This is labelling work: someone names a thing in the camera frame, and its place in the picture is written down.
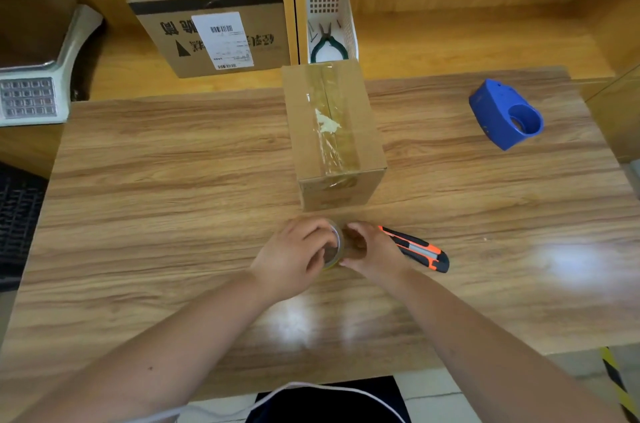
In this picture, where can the person's left hand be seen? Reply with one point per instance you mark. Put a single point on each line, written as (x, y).
(282, 262)

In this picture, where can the person's right hand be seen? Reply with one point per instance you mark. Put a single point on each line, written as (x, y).
(377, 252)

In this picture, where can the person's right thumb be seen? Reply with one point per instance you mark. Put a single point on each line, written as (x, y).
(352, 264)

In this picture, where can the person's left thumb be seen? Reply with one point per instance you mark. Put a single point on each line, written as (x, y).
(316, 263)

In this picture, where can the clear packing tape roll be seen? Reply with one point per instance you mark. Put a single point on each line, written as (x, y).
(339, 248)

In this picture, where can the person's left forearm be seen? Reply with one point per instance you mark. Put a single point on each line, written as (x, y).
(165, 352)

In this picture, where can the person's right forearm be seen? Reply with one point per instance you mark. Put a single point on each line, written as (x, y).
(480, 352)

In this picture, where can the orange black utility knife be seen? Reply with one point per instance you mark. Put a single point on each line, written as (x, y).
(422, 253)

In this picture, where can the small taped cardboard box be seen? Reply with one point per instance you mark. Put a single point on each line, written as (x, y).
(332, 137)

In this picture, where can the person's dark clothing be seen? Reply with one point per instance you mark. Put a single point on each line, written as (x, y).
(330, 405)

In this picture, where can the blue tape dispenser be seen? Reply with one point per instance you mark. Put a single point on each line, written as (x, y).
(495, 115)

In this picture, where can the white shipping label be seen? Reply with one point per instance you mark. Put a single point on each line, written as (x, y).
(222, 40)

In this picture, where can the white plastic basket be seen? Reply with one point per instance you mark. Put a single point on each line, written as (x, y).
(345, 12)

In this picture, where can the large cardboard box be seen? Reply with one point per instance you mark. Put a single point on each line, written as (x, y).
(165, 45)

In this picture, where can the yellow black hazard tape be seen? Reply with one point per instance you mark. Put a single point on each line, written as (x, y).
(619, 382)

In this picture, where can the black plastic crate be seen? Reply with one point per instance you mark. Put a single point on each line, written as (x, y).
(17, 222)

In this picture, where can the white weighing scale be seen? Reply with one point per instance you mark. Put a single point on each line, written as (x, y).
(30, 92)

